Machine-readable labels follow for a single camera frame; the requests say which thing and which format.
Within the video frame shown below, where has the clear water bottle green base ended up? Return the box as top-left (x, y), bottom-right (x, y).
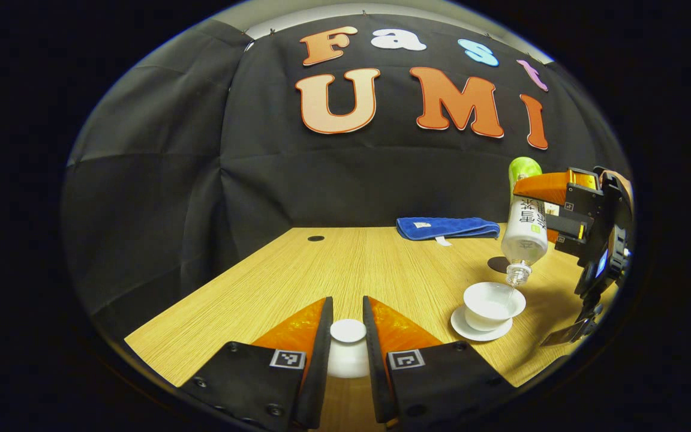
top-left (500, 157), bottom-right (550, 287)

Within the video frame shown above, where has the white teacup lid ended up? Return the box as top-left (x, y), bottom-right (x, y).
top-left (329, 319), bottom-right (372, 379)

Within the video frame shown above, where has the white saucer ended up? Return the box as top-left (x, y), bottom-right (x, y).
top-left (450, 304), bottom-right (514, 343)

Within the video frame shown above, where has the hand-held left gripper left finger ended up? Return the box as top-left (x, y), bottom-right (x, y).
top-left (179, 296), bottom-right (335, 431)

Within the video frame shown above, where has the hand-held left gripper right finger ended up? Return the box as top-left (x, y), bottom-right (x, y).
top-left (362, 295), bottom-right (518, 430)

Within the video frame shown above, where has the white teacup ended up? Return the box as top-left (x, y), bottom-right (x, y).
top-left (463, 281), bottom-right (527, 332)

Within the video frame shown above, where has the black backdrop cloth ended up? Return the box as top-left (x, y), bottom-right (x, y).
top-left (62, 13), bottom-right (631, 340)

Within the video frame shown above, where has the blue folded towel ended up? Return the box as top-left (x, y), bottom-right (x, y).
top-left (396, 217), bottom-right (501, 247)

